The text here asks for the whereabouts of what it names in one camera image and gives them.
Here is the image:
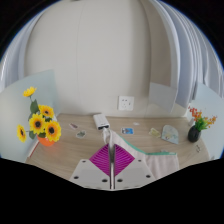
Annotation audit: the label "white wall socket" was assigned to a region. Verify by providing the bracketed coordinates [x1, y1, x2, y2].
[117, 95, 135, 112]

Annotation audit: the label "yellow sunflower bouquet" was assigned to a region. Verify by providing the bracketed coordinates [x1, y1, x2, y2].
[16, 86, 63, 144]

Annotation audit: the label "orange vase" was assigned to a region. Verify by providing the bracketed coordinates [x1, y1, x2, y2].
[36, 134, 55, 148]

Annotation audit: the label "blue sticker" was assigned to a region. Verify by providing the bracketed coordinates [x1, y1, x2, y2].
[120, 126, 135, 136]

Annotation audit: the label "orange flowers with green leaves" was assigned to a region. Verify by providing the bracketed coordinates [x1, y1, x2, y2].
[187, 105, 218, 132]

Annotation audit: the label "black round vase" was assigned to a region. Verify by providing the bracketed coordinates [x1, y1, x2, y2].
[187, 125, 202, 143]

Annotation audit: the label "white curtain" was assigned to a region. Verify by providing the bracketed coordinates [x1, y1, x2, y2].
[0, 14, 46, 93]
[146, 0, 224, 109]

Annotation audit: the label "beige towel with green edge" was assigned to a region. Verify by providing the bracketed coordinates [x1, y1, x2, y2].
[101, 127, 181, 181]

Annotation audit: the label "green and white sticker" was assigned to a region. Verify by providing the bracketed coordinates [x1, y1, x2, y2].
[75, 130, 87, 139]

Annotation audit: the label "white rectangular box device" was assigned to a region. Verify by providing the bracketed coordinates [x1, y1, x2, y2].
[92, 113, 111, 131]

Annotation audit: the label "frosted desk divider panel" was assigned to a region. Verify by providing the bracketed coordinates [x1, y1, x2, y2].
[186, 81, 224, 161]
[0, 69, 61, 161]

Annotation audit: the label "yellow sticker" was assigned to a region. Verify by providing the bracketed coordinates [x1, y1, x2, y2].
[148, 127, 162, 139]

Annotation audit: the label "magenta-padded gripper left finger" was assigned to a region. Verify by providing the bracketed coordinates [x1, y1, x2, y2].
[69, 143, 113, 191]

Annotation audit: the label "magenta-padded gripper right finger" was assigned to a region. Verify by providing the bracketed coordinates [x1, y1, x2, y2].
[111, 143, 157, 191]

